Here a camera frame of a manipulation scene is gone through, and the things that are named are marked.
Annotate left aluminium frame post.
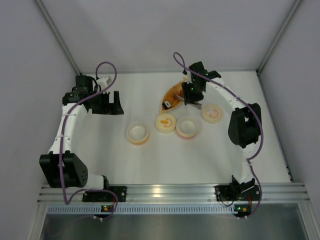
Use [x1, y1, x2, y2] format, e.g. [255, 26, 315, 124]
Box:
[32, 0, 82, 76]

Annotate cream bowl pink base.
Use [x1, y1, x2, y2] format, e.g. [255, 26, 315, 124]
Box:
[176, 116, 199, 140]

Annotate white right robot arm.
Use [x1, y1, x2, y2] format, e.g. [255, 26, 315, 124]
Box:
[181, 61, 264, 185]

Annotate cream bowl orange base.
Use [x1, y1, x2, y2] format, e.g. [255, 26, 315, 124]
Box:
[126, 121, 150, 145]

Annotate aluminium mounting rail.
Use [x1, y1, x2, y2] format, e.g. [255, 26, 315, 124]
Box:
[37, 183, 310, 204]

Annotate cream lid orange smiley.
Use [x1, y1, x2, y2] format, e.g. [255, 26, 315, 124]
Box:
[155, 113, 177, 134]

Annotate cream lid pink smiley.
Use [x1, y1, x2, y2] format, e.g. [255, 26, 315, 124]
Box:
[201, 104, 224, 124]

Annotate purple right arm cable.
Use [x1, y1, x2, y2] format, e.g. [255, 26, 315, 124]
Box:
[172, 51, 265, 221]

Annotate right aluminium frame post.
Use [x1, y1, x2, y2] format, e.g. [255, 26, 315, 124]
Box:
[255, 0, 304, 76]

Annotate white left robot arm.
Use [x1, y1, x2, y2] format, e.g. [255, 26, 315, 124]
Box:
[39, 75, 124, 190]

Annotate fried chicken piece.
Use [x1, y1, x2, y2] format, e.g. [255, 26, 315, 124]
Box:
[173, 93, 184, 102]

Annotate grey slotted cable duct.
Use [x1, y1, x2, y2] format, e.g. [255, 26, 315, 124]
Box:
[47, 204, 242, 215]

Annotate black white sushi piece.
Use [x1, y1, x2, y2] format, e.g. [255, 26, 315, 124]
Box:
[161, 100, 172, 110]

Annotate orange boat-shaped dish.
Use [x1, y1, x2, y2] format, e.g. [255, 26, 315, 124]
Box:
[159, 77, 187, 114]

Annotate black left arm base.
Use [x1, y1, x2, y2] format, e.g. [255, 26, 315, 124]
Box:
[82, 185, 127, 203]

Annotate metal serving tongs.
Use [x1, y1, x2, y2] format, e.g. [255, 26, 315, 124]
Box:
[175, 91, 202, 110]

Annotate aluminium frame post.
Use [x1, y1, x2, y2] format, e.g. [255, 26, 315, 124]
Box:
[32, 0, 82, 76]
[255, 0, 304, 76]

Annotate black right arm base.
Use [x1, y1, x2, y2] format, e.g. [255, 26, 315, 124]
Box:
[214, 184, 261, 204]

